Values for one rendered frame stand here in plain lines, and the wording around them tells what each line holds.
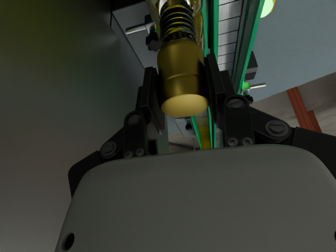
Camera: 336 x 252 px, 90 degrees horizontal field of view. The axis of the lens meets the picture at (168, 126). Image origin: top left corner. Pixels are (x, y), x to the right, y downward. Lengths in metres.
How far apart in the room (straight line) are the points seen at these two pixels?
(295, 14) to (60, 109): 0.71
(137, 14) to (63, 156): 0.35
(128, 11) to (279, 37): 0.55
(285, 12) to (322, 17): 0.14
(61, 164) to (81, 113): 0.06
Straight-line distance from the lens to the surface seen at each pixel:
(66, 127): 0.19
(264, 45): 0.80
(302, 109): 2.40
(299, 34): 0.83
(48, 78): 0.19
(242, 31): 0.48
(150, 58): 0.54
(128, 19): 0.46
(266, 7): 0.54
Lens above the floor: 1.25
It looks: 22 degrees down
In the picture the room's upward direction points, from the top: 177 degrees clockwise
